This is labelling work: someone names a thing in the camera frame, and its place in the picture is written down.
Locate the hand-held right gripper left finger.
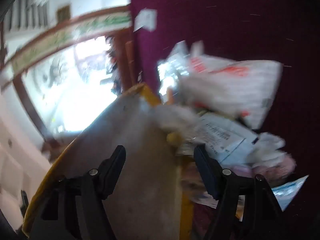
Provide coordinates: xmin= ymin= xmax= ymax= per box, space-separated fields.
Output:
xmin=29 ymin=145 xmax=127 ymax=240

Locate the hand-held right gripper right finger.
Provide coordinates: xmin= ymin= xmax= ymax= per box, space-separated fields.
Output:
xmin=194 ymin=144 xmax=288 ymax=240

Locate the yellow taped cardboard box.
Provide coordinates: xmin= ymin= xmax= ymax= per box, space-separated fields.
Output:
xmin=22 ymin=84 xmax=194 ymax=240

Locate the white printed paper packet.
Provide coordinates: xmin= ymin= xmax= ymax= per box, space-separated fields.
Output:
xmin=176 ymin=114 xmax=259 ymax=167

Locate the white towel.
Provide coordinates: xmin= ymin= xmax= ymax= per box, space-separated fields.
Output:
xmin=154 ymin=104 xmax=202 ymax=137

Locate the fluffy white cloth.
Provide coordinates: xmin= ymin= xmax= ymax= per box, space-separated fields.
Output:
xmin=249 ymin=132 xmax=286 ymax=162

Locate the white plastic bag red print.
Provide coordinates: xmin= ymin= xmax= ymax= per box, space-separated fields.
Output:
xmin=179 ymin=55 xmax=283 ymax=128

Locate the blue and white packet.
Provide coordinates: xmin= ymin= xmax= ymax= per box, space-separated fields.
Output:
xmin=272 ymin=175 xmax=310 ymax=211

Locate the white paper note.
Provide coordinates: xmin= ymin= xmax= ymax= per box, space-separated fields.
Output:
xmin=133 ymin=8 xmax=157 ymax=32

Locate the burgundy cloth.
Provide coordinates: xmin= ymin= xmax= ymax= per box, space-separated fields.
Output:
xmin=129 ymin=0 xmax=320 ymax=240

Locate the green patterned window frame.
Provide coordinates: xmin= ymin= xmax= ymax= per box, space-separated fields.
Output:
xmin=0 ymin=4 xmax=137 ymax=140

